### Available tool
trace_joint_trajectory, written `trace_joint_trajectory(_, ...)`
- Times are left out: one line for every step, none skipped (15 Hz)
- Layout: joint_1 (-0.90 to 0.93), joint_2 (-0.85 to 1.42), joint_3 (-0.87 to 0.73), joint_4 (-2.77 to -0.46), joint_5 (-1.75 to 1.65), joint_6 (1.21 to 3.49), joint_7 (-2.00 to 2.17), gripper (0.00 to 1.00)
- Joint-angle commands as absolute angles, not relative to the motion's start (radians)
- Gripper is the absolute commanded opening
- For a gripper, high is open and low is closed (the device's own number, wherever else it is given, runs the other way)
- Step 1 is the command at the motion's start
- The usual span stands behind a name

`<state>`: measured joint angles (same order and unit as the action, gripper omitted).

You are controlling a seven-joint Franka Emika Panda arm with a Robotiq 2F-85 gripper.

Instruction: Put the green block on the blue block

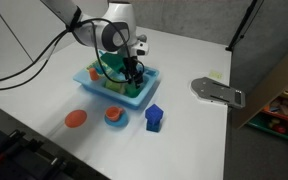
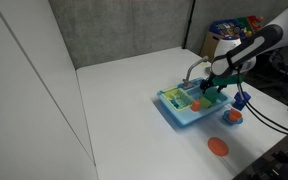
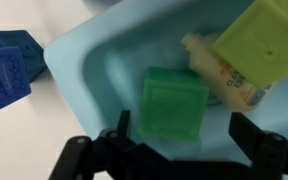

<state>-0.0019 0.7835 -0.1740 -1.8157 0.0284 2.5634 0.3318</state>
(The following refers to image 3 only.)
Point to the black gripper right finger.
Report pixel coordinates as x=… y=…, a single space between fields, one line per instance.
x=270 y=156

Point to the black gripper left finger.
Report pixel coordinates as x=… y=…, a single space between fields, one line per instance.
x=94 y=160

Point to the green foam block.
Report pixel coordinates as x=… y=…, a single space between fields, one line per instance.
x=172 y=103

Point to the yellow-green block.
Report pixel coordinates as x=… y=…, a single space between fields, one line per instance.
x=267 y=40

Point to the dark blue foam block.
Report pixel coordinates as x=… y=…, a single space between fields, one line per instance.
x=30 y=50

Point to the cream toy bottle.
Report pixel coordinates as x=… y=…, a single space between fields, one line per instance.
x=217 y=80

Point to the light blue toy sink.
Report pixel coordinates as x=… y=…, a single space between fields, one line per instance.
x=84 y=50

